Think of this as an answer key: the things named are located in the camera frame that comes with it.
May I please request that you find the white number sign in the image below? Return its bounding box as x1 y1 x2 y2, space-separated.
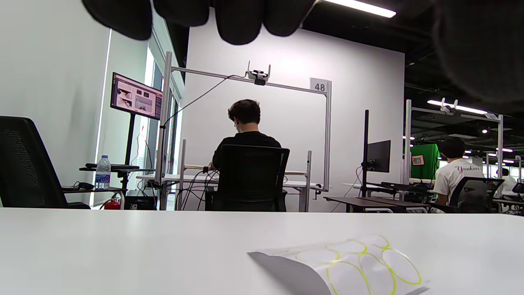
309 77 330 93

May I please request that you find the black mesh office chair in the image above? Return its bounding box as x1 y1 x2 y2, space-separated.
204 144 291 213

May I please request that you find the white sticker sheet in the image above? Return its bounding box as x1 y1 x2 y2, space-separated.
247 234 430 295

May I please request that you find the white table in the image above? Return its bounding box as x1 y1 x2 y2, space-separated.
0 207 524 295

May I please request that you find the aluminium frame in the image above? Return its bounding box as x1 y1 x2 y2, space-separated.
403 98 505 186
157 51 332 212

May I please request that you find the dark monitor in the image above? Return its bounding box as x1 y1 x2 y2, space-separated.
366 140 392 174

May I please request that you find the dark brown desk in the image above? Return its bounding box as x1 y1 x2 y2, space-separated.
323 195 431 214

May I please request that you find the black monitor pole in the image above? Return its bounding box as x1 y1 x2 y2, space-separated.
362 110 370 198
122 113 138 191

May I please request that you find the person's left hand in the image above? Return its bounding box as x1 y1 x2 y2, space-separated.
82 0 524 103

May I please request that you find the clear water bottle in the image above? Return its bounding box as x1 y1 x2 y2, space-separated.
95 155 112 191

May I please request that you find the lit monitor screen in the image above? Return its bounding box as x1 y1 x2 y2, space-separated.
110 72 164 121

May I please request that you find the bundle of black cables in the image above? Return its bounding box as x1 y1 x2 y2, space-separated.
176 166 221 211

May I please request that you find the empty black office chair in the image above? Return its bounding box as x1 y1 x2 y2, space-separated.
0 116 91 210

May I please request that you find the ceiling light strip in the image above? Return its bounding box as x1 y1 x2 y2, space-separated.
323 0 397 18

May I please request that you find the green screen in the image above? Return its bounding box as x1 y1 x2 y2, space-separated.
410 143 441 180

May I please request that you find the black keyboard tray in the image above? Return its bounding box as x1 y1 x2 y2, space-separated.
79 163 140 173

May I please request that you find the white headset on frame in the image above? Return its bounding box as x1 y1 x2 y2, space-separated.
246 60 272 86
440 98 459 116

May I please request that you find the black computer tower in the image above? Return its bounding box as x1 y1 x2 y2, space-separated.
124 190 158 211

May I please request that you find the brown side table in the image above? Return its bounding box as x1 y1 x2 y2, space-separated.
61 186 128 195

